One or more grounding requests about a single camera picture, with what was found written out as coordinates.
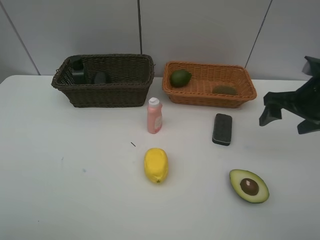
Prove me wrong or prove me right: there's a brown kiwi fruit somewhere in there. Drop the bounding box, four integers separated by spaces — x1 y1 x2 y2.
212 85 237 96

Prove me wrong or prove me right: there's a dark green pump bottle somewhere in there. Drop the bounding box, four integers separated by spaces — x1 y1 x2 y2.
69 55 88 85

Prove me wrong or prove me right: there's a halved avocado with pit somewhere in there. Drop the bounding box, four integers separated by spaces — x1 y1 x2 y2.
229 169 270 204

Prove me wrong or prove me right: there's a dark brown wicker basket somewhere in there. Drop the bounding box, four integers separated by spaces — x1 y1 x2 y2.
51 54 154 108

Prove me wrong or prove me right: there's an orange wicker basket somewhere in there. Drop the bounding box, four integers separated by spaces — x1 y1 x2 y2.
162 61 257 108

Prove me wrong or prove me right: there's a green lime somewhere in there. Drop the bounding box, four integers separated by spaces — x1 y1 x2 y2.
170 69 192 88

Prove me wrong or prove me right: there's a grey translucent plastic cup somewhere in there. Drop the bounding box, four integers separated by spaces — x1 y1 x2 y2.
92 71 112 85

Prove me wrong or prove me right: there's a yellow lemon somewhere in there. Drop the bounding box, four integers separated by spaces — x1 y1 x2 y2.
144 148 169 184

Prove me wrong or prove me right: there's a black and blue eraser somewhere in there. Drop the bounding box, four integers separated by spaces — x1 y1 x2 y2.
212 113 233 146

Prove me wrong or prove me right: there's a pink bottle white cap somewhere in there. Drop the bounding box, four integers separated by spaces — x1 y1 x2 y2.
147 97 163 134

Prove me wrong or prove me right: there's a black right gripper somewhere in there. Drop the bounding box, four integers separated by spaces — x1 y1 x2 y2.
259 56 320 135

